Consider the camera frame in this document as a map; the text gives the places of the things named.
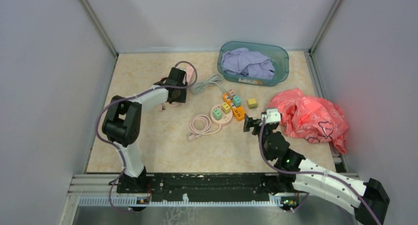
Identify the teal charger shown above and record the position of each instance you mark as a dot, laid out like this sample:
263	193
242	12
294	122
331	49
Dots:
236	100

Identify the green charger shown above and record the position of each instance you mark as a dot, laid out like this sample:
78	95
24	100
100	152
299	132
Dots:
217	114

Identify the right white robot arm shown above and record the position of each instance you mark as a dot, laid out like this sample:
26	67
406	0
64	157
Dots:
366	200

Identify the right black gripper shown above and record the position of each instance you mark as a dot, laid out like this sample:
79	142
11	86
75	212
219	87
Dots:
250	122

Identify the pink plastic bag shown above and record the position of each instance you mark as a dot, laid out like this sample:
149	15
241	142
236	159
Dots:
315	119

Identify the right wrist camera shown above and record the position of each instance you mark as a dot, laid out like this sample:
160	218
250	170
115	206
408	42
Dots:
271	116

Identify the yellow charger front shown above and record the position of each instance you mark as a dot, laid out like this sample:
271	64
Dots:
225	107

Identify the pink long power strip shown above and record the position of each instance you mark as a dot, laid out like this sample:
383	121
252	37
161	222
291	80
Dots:
190	76

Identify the teal plastic basin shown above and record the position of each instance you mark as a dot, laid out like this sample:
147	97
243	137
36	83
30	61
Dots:
278	55

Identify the yellow charger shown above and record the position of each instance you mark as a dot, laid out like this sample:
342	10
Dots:
252	103
225	107

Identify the yellow charger near basin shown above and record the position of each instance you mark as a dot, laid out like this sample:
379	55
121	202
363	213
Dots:
252	103

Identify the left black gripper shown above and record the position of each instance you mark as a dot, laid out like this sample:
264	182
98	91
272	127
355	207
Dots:
182	98

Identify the pink brown charger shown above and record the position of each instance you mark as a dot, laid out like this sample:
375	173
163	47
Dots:
231	93

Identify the pink round power strip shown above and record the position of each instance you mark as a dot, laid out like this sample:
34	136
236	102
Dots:
205	124

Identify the orange power strip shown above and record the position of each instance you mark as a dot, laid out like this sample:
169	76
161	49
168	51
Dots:
216	80

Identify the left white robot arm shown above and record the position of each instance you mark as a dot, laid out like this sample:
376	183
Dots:
122	121

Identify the purple cloth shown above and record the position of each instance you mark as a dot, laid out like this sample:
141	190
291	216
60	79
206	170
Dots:
243	62

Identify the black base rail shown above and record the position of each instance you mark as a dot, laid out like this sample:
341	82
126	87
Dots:
202	190

